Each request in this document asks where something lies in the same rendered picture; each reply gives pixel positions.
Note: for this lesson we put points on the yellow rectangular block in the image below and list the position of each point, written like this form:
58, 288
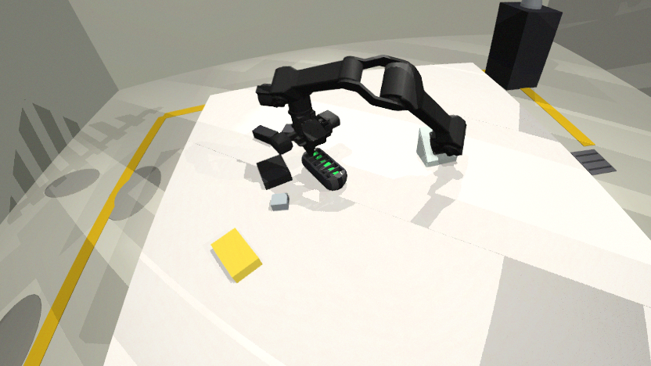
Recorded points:
236, 255

